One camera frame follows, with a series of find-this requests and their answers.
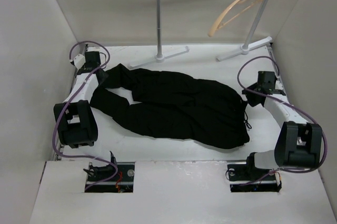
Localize black trousers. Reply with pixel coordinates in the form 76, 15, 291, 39
90, 64, 250, 149

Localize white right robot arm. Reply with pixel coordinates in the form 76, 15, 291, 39
242, 83, 323, 180

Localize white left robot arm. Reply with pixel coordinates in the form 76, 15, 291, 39
52, 52, 118, 181

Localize beige wooden hanger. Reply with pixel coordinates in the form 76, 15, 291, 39
208, 0, 263, 37

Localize white metal clothes rack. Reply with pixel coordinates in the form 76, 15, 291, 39
128, 0, 280, 70

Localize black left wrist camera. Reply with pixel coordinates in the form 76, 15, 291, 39
84, 51, 101, 68

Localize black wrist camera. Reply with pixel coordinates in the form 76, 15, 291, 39
257, 71, 276, 90
84, 51, 101, 68

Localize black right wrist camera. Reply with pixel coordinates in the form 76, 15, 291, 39
257, 71, 276, 90

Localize aluminium table edge rail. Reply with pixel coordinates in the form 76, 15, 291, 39
266, 44, 293, 109

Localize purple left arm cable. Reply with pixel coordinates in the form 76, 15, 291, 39
52, 40, 119, 192

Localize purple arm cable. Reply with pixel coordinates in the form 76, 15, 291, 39
236, 55, 328, 174
52, 40, 119, 192

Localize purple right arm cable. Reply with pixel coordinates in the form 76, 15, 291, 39
236, 55, 328, 174

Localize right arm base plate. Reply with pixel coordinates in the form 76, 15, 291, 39
225, 161, 282, 193

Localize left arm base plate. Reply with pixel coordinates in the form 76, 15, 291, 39
83, 162, 135, 193

